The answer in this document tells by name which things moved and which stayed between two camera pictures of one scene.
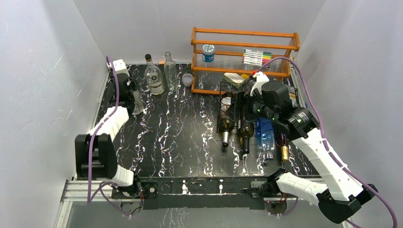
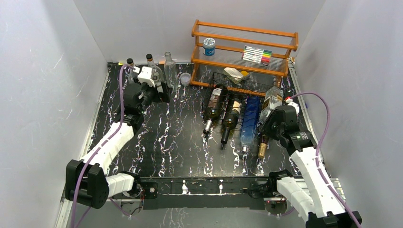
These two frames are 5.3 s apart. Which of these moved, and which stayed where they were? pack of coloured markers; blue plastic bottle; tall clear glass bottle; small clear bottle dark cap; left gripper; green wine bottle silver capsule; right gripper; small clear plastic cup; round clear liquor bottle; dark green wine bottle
Moved: right gripper; left gripper; blue plastic bottle; green wine bottle silver capsule; dark green wine bottle; small clear bottle dark cap
Stayed: small clear plastic cup; pack of coloured markers; round clear liquor bottle; tall clear glass bottle
